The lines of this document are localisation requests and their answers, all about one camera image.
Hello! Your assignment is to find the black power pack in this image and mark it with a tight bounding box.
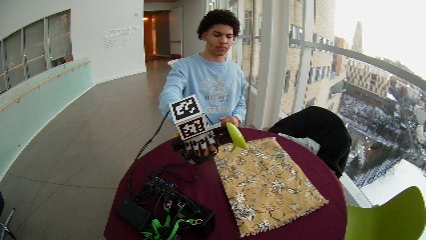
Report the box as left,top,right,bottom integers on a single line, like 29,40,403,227
116,197,153,232

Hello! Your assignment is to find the black glove cable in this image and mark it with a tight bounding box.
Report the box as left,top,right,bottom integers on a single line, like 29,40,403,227
126,111,172,198

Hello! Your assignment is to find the grey balcony railing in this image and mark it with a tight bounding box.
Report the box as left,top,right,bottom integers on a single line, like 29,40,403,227
289,38,426,93

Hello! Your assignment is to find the wooden door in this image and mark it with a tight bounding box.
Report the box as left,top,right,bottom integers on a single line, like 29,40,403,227
142,12,172,62

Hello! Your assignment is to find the yellow floral cloth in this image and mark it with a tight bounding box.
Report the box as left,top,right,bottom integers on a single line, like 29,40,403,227
213,136,330,238

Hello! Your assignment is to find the green chair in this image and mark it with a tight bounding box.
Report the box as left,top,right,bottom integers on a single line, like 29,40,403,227
343,185,426,240

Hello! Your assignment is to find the maroon tablecloth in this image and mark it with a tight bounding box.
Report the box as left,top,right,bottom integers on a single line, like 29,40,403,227
103,127,349,240

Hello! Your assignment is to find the green cable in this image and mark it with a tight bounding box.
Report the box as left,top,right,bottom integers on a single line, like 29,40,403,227
140,208,198,240

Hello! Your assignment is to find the black jacket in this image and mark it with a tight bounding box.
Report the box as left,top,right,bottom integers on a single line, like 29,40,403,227
268,105,353,179

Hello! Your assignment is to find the wooden wall handrail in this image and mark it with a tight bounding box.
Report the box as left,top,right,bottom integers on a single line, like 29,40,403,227
0,60,93,114

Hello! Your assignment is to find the white pillar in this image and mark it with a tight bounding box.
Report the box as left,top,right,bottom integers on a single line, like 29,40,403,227
252,0,292,130

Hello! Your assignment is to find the row of interior windows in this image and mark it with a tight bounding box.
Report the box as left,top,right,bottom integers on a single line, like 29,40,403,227
0,9,75,94

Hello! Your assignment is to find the white cube of black markers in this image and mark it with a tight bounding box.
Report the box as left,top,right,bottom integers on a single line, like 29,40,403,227
169,94,210,142

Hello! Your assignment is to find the black electronics box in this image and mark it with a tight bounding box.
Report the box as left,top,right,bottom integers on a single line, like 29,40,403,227
138,176,217,239

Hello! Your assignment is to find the the person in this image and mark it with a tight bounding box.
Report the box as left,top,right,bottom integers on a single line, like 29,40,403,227
157,8,249,129

